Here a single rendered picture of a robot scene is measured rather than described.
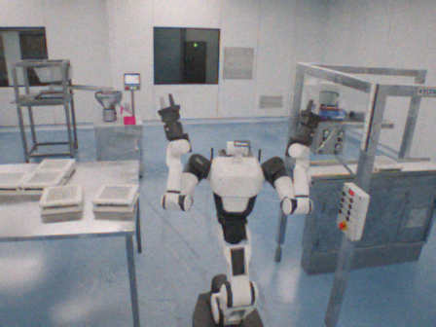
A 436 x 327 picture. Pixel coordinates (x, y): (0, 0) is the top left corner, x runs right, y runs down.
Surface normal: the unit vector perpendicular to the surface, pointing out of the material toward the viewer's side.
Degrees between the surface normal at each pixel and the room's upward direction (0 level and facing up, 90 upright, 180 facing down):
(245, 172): 45
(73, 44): 90
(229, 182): 90
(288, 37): 90
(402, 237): 90
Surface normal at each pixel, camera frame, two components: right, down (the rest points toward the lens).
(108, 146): 0.27, 0.35
